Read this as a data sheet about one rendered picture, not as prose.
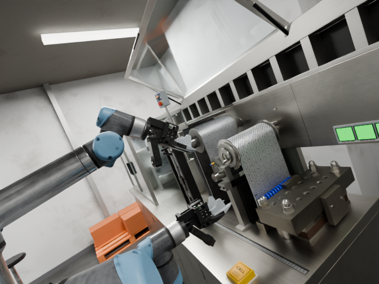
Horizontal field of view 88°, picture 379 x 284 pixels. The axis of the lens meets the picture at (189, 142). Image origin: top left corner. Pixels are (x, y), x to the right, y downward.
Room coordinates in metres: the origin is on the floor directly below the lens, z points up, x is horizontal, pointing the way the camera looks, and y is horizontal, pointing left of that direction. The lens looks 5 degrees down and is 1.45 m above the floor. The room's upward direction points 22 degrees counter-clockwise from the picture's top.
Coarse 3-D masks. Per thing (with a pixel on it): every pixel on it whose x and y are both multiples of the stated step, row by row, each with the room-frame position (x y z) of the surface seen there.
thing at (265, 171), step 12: (276, 144) 0.90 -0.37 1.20; (264, 156) 0.86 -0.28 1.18; (276, 156) 0.89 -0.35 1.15; (252, 168) 0.82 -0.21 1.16; (264, 168) 0.85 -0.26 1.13; (276, 168) 0.87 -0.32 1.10; (252, 180) 0.81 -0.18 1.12; (264, 180) 0.84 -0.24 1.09; (276, 180) 0.86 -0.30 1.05; (252, 192) 0.81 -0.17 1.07; (264, 192) 0.83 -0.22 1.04
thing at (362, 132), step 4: (356, 128) 0.68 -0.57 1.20; (360, 128) 0.67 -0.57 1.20; (364, 128) 0.66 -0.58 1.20; (368, 128) 0.65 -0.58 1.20; (372, 128) 0.64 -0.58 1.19; (356, 132) 0.68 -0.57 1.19; (360, 132) 0.67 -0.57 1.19; (364, 132) 0.66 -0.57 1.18; (368, 132) 0.65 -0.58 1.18; (372, 132) 0.64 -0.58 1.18; (360, 136) 0.68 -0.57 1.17; (364, 136) 0.67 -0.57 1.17; (368, 136) 0.66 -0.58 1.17; (372, 136) 0.65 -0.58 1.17
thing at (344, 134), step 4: (340, 128) 0.73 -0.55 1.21; (344, 128) 0.72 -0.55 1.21; (348, 128) 0.70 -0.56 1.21; (340, 132) 0.73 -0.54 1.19; (344, 132) 0.72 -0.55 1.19; (348, 132) 0.71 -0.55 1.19; (352, 132) 0.70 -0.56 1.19; (340, 136) 0.73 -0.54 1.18; (344, 136) 0.72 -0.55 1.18; (348, 136) 0.71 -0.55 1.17; (352, 136) 0.70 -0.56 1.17; (340, 140) 0.74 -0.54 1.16; (344, 140) 0.73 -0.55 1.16
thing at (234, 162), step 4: (220, 144) 0.87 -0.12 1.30; (224, 144) 0.84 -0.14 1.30; (228, 144) 0.83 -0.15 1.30; (220, 148) 0.88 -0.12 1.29; (228, 148) 0.82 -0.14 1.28; (232, 148) 0.81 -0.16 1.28; (232, 152) 0.81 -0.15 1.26; (232, 156) 0.82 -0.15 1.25; (236, 156) 0.81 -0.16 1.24; (236, 160) 0.81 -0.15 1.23; (228, 164) 0.86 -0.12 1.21; (232, 164) 0.84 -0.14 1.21; (236, 164) 0.83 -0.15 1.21
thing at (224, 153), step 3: (219, 150) 0.87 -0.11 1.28; (222, 150) 0.85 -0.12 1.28; (225, 150) 0.83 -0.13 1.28; (228, 150) 0.83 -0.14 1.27; (219, 153) 0.88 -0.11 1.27; (222, 153) 0.86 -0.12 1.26; (225, 153) 0.84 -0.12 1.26; (228, 153) 0.82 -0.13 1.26; (222, 156) 0.87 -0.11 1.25; (225, 156) 0.85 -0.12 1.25; (228, 156) 0.82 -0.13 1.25; (231, 156) 0.82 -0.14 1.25; (222, 159) 0.87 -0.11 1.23; (231, 159) 0.82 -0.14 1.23; (228, 162) 0.84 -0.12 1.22; (231, 162) 0.84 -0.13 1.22
